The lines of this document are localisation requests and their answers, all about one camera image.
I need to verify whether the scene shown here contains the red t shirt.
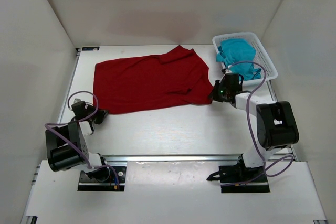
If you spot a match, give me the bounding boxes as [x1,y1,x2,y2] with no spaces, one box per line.
[93,46,213,114]

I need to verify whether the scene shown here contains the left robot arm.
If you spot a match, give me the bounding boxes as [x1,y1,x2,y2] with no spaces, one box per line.
[45,99,111,183]

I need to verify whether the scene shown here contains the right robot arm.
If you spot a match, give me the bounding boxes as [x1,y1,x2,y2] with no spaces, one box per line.
[207,73,299,186]

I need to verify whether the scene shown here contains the teal t shirt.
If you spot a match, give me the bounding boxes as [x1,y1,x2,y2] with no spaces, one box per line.
[216,38,262,81]

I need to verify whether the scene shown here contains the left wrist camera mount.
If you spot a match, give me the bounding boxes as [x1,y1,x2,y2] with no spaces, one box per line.
[72,98,85,107]

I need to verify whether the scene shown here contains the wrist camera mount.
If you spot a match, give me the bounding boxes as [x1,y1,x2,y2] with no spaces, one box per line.
[222,65,233,75]
[72,98,85,107]

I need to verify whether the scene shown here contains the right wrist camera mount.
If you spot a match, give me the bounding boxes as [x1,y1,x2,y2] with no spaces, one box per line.
[222,65,233,75]

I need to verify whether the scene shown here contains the aluminium front rail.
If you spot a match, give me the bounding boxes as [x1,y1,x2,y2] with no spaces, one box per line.
[104,154,239,162]

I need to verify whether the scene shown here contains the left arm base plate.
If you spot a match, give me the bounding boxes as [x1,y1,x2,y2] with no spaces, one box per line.
[77,162,127,192]

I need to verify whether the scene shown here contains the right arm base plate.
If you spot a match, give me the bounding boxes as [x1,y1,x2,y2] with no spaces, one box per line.
[219,164,270,194]

